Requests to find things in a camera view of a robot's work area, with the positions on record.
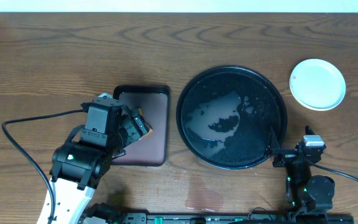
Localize green and yellow sponge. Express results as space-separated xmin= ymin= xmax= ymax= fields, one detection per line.
xmin=134 ymin=108 xmax=153 ymax=138

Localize light green plate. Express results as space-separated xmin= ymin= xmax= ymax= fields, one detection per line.
xmin=289 ymin=58 xmax=346 ymax=111

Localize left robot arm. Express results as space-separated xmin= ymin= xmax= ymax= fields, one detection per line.
xmin=38 ymin=95 xmax=152 ymax=223

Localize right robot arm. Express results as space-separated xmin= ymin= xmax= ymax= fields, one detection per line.
xmin=266 ymin=126 xmax=335 ymax=223

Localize round black tray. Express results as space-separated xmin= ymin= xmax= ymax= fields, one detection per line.
xmin=176 ymin=65 xmax=288 ymax=169

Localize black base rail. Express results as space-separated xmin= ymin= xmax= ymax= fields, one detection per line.
xmin=79 ymin=203 xmax=355 ymax=224

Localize left black cable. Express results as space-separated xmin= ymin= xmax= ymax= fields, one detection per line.
xmin=1 ymin=109 xmax=85 ymax=224

